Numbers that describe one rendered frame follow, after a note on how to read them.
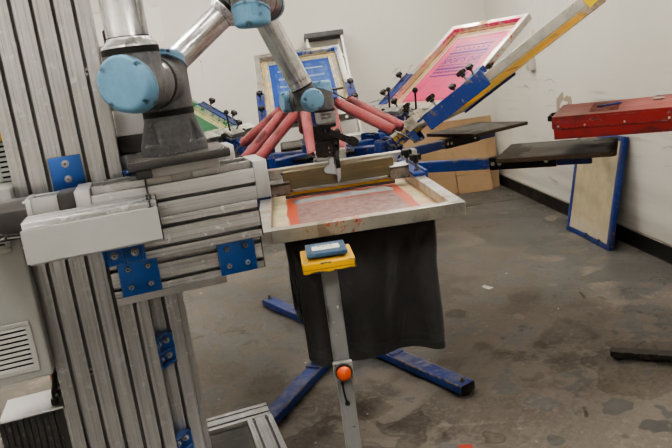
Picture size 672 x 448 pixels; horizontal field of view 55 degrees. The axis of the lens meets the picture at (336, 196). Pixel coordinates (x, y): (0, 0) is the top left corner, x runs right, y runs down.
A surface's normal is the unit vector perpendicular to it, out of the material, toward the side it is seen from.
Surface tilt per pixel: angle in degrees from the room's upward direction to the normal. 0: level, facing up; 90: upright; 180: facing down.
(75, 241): 90
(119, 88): 97
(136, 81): 97
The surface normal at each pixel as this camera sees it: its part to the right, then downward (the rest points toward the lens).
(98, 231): 0.30, 0.14
